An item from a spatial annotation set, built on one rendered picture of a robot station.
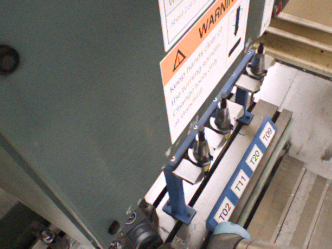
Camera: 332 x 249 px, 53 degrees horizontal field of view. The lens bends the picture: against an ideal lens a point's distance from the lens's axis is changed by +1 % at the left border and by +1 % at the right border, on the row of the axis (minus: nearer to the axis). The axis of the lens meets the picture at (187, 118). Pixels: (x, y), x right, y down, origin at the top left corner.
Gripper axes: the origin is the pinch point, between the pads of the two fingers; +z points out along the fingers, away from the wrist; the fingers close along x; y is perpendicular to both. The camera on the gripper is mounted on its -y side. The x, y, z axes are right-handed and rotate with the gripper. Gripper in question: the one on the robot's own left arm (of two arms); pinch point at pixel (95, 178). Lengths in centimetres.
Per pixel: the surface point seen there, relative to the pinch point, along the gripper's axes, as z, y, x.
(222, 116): -1.6, 8.4, 33.0
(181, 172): -4.6, 13.2, 17.0
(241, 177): -7, 41, 38
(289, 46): 22, 41, 98
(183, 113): -20.0, -33.7, 7.7
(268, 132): -1, 42, 58
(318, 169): -19, 65, 74
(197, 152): -4.5, 9.8, 22.1
